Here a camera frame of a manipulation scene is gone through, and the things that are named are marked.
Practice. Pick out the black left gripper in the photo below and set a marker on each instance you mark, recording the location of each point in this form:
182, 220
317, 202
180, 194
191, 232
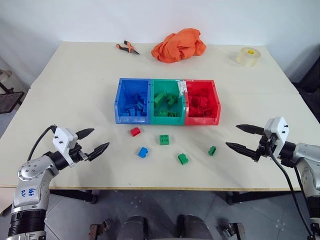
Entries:
77, 153

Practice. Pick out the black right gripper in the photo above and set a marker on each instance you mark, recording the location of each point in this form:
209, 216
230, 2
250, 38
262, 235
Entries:
266, 146

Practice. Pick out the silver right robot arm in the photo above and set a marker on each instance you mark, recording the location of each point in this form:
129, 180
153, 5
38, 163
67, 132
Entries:
303, 160

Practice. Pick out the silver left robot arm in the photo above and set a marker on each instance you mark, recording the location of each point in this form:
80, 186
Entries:
31, 175

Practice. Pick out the red toy brick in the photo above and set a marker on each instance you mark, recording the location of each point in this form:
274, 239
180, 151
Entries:
208, 112
204, 100
135, 131

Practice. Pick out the blue toy brick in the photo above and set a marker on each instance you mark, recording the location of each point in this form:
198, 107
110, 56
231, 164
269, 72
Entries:
142, 152
128, 110
139, 107

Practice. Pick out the black table base bar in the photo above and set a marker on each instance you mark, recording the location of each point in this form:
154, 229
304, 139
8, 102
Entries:
75, 195
257, 197

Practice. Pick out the blue plastic bin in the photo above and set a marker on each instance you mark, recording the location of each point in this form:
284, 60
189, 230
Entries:
132, 86

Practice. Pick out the red plastic bin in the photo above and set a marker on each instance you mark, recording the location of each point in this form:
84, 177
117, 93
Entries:
200, 86

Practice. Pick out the green square toy brick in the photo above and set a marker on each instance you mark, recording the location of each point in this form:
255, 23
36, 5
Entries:
164, 139

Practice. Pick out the clear tape roll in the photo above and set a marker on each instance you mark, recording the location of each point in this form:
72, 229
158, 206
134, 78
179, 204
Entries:
246, 57

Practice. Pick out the rusty caster wheel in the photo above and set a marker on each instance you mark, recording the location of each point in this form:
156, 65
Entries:
232, 231
100, 228

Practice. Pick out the black metal stand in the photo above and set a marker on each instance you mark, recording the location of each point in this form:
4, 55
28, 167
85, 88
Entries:
10, 100

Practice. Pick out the green plastic bin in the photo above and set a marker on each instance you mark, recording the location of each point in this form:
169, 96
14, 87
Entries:
165, 86

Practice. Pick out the dark rounded shape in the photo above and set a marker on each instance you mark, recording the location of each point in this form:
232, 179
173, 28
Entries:
135, 228

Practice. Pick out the crumpled orange cloth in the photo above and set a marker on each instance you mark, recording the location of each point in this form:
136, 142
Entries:
180, 46

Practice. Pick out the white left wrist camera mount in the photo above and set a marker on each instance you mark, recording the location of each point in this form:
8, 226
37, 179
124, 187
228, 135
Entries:
63, 138

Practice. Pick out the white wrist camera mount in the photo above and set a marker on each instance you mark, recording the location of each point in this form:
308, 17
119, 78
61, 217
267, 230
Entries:
277, 127
63, 138

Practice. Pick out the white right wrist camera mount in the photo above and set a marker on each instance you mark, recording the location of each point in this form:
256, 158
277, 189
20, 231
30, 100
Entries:
277, 127

